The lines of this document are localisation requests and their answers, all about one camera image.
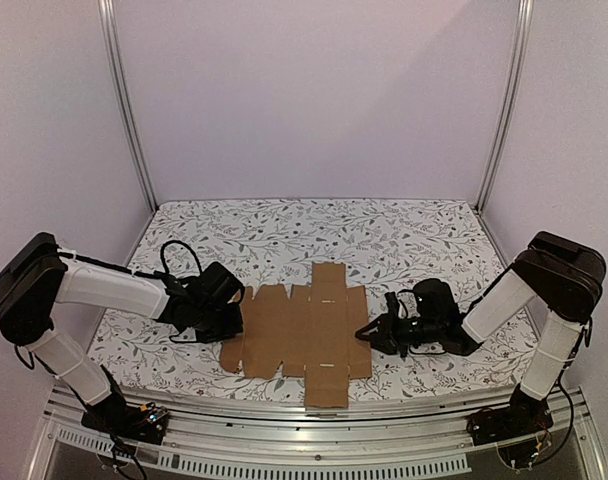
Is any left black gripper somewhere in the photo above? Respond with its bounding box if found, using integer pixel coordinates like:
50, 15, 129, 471
192, 302, 243, 345

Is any brown cardboard box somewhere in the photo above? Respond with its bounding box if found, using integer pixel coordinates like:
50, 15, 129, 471
219, 262, 372, 408

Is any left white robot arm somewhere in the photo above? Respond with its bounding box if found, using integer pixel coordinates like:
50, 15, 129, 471
0, 232, 245, 434

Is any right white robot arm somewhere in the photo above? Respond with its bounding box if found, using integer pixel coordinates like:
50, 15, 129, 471
355, 231, 607, 436

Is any floral patterned table mat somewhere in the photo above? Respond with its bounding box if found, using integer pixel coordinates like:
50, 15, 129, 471
89, 199, 536, 404

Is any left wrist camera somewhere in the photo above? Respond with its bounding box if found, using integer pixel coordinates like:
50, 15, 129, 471
196, 262, 245, 307

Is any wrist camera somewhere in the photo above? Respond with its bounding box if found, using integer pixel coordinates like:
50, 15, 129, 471
196, 262, 245, 307
385, 278, 461, 325

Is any right black cable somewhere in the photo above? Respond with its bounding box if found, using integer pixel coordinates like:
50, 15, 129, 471
408, 342, 450, 357

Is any black cable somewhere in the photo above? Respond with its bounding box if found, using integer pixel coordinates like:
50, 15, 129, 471
158, 240, 205, 291
408, 342, 450, 357

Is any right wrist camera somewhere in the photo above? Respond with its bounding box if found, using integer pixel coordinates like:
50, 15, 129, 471
385, 278, 461, 325

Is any left black cable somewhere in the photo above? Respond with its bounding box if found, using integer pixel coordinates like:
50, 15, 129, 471
158, 240, 205, 291

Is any front aluminium rail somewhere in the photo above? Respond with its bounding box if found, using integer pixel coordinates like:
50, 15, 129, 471
25, 386, 608, 479

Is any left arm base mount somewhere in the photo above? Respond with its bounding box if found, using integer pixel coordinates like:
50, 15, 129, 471
81, 393, 169, 445

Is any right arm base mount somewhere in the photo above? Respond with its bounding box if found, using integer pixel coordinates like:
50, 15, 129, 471
466, 401, 553, 446

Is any left aluminium frame post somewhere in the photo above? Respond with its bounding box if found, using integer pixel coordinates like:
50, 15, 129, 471
98, 0, 159, 214

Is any aluminium frame post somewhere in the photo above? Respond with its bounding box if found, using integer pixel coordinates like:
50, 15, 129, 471
98, 0, 159, 214
474, 0, 534, 216

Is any right aluminium frame post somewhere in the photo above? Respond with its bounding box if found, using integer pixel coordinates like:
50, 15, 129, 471
474, 0, 534, 216

